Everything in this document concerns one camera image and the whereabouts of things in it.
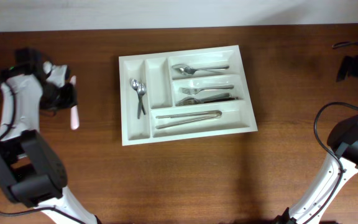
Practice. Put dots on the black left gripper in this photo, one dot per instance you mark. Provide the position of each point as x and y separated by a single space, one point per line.
62 98

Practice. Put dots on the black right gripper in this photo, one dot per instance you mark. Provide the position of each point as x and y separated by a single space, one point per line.
348 66

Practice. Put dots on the small steel teaspoon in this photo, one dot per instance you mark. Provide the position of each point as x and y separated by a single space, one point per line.
141 91
135 85

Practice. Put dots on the steel tablespoon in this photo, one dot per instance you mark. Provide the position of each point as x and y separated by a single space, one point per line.
182 65
189 71

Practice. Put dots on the black handled fork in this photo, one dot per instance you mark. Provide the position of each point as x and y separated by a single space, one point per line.
215 98

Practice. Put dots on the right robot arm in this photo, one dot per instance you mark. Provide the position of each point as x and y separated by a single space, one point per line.
340 164

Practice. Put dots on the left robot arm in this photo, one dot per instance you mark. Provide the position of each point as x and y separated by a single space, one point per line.
31 173

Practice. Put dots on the white plastic cutlery tray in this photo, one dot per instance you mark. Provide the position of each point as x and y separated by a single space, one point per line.
163 83

